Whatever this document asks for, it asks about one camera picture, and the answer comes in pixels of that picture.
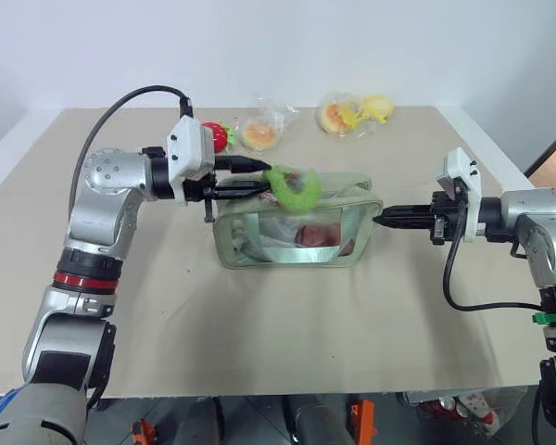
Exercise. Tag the clear bag of red items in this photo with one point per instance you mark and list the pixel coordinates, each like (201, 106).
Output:
(472, 408)

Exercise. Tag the beige tablecloth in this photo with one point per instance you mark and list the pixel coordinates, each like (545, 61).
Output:
(278, 324)

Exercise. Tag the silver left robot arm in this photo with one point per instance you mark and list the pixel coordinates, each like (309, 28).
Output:
(97, 194)

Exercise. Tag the pale yellow bun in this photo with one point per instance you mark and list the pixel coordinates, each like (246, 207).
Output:
(379, 105)

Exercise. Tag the bagged bun with yellow toy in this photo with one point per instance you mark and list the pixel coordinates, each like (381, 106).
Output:
(336, 117)

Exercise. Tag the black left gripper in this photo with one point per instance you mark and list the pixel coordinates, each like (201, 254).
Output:
(199, 190)

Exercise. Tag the orange clamp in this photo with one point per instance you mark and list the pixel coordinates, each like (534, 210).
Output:
(143, 433)
(363, 422)

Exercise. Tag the bread bun in plastic bag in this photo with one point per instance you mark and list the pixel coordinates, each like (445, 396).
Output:
(259, 134)

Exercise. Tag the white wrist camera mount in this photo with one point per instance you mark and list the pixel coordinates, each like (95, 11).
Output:
(190, 148)
(465, 178)

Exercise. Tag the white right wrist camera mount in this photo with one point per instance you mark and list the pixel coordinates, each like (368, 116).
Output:
(465, 178)

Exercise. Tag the dark rounded shape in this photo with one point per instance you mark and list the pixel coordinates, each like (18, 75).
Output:
(317, 419)

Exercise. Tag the red item inside pouch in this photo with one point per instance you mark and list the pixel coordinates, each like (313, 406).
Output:
(317, 234)

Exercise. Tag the red strawberry toy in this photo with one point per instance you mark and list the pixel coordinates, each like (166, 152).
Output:
(218, 135)

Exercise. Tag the green pouch with clear window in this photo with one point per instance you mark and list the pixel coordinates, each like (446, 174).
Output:
(241, 250)

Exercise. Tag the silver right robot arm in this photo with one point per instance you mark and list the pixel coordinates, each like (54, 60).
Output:
(542, 232)

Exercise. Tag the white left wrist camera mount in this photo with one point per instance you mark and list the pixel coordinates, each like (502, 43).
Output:
(190, 148)

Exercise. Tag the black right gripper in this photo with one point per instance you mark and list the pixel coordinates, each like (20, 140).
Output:
(445, 218)

